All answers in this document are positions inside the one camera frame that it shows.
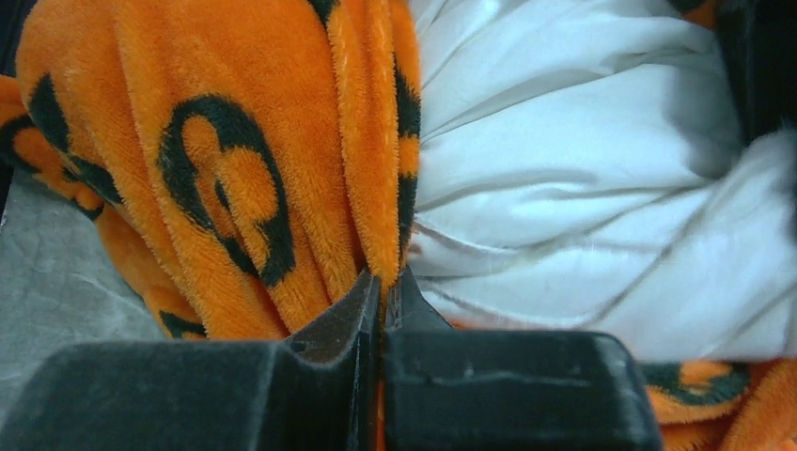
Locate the orange patterned pillowcase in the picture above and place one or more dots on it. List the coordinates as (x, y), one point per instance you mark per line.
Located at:
(243, 161)

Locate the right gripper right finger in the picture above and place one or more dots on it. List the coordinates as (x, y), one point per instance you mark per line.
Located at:
(452, 389)

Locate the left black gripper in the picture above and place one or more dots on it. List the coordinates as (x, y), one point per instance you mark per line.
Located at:
(758, 44)

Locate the white pillow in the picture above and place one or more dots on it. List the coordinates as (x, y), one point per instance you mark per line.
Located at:
(582, 167)

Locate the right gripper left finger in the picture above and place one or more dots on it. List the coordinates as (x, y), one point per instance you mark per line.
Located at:
(316, 390)

